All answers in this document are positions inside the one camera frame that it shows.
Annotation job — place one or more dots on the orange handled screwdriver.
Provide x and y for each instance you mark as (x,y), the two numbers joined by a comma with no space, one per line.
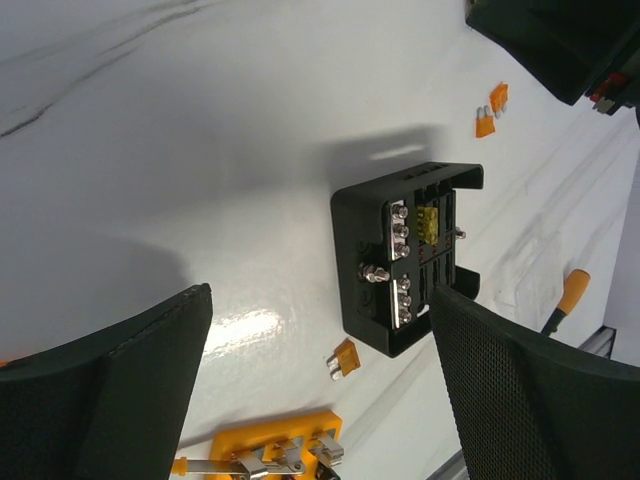
(574,287)

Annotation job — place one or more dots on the orange blade fuse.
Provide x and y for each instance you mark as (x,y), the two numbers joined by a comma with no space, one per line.
(484,122)
(498,99)
(344,360)

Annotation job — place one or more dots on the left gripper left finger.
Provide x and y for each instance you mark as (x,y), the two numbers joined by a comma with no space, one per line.
(110,405)

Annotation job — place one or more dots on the black fuse box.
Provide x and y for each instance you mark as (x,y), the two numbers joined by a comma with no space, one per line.
(386,274)

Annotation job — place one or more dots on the yellow blade fuse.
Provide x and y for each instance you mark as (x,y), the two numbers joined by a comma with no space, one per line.
(428,224)

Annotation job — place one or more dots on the aluminium rail frame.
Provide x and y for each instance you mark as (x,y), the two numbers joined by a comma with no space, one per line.
(601,342)

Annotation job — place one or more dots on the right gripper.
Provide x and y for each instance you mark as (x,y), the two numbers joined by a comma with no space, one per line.
(575,49)

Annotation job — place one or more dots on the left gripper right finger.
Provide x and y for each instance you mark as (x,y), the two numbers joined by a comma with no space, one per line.
(529,407)

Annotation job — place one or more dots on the orange terminal block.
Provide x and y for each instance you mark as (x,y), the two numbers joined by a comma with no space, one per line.
(300,447)

